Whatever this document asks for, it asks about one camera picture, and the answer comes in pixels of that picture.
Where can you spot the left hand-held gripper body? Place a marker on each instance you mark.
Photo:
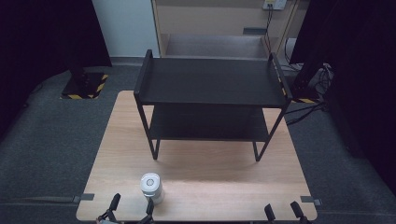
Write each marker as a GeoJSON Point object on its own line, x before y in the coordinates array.
{"type": "Point", "coordinates": [109, 217]}

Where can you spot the white cylindrical bottle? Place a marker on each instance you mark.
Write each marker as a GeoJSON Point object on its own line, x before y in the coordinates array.
{"type": "Point", "coordinates": [151, 186]}

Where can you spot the black two-tier shelf rack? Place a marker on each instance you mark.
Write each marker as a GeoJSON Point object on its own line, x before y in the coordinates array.
{"type": "Point", "coordinates": [211, 81]}

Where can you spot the grey tape strip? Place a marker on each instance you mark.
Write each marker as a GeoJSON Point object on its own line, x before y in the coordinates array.
{"type": "Point", "coordinates": [310, 200]}
{"type": "Point", "coordinates": [83, 198]}

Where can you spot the black stand with striped base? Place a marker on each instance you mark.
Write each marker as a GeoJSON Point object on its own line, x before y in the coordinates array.
{"type": "Point", "coordinates": [303, 84]}
{"type": "Point", "coordinates": [83, 83]}

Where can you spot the dark curtain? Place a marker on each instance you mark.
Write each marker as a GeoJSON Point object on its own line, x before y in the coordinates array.
{"type": "Point", "coordinates": [40, 46]}
{"type": "Point", "coordinates": [358, 77]}

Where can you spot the light wooden cabinet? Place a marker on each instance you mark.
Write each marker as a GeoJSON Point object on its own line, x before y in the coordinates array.
{"type": "Point", "coordinates": [214, 28]}

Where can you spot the white power strip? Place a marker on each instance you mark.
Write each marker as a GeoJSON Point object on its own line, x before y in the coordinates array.
{"type": "Point", "coordinates": [274, 3]}

